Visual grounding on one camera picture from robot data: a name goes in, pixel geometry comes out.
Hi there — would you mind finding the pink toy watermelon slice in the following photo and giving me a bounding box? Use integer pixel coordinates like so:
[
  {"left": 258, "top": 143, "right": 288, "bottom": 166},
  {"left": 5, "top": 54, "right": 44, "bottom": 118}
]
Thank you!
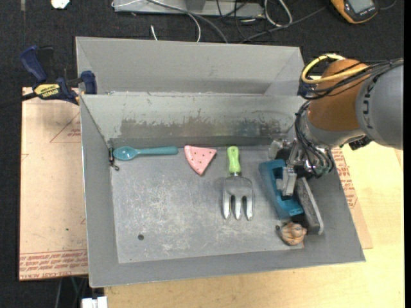
[{"left": 183, "top": 144, "right": 218, "bottom": 177}]

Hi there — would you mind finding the brown toy animal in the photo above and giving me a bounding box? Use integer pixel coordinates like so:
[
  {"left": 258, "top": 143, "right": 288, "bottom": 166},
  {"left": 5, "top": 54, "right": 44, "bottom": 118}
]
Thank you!
[{"left": 275, "top": 221, "right": 308, "bottom": 246}]

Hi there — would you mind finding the brown cardboard board red print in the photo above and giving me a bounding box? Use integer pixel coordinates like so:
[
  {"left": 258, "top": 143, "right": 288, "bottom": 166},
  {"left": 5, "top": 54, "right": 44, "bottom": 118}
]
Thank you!
[{"left": 18, "top": 87, "right": 374, "bottom": 282}]

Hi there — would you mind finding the small black metal hook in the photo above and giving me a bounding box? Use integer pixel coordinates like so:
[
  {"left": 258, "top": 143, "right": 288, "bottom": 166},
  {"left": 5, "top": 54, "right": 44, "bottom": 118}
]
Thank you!
[{"left": 108, "top": 147, "right": 121, "bottom": 172}]

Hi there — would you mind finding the blue plastic tool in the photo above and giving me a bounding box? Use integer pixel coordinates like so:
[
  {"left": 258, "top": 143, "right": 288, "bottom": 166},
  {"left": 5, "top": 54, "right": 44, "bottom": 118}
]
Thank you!
[{"left": 258, "top": 158, "right": 304, "bottom": 219}]

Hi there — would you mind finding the grey metal bin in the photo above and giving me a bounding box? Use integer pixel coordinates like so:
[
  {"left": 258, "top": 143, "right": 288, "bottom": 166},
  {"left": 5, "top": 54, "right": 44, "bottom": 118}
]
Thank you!
[{"left": 75, "top": 36, "right": 367, "bottom": 289}]

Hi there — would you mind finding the teal plastic spoon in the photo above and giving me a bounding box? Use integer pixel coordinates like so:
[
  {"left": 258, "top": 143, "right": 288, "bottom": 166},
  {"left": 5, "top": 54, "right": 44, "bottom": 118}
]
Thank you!
[{"left": 112, "top": 145, "right": 179, "bottom": 162}]

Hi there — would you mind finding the green-handled metal garden fork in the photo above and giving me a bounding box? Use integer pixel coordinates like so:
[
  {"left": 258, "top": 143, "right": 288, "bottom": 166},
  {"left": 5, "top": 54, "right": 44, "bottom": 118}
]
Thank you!
[{"left": 221, "top": 146, "right": 255, "bottom": 221}]

